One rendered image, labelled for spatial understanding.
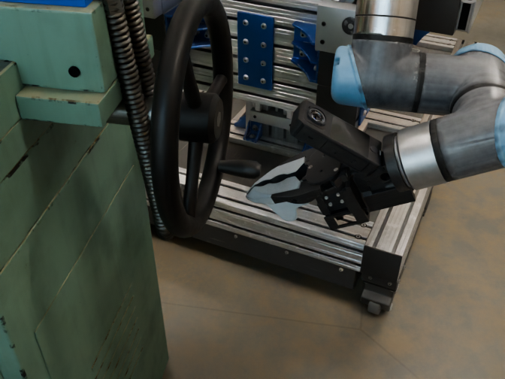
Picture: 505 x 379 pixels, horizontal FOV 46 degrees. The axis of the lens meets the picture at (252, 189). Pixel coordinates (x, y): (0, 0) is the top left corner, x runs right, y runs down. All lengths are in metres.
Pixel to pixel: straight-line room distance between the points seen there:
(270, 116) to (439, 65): 0.89
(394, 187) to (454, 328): 0.89
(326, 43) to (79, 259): 0.61
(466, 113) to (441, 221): 1.20
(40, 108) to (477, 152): 0.47
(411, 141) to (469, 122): 0.06
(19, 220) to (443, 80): 0.52
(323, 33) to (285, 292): 0.72
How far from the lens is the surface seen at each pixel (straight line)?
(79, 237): 0.87
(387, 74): 0.75
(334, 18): 1.15
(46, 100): 0.67
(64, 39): 0.65
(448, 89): 0.76
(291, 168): 0.78
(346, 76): 0.75
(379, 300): 1.52
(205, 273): 1.65
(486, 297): 1.70
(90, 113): 0.65
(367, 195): 0.75
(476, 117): 0.69
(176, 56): 0.59
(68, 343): 0.90
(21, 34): 0.67
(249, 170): 0.79
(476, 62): 0.78
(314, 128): 0.68
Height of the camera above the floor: 1.18
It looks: 38 degrees down
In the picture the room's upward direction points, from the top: straight up
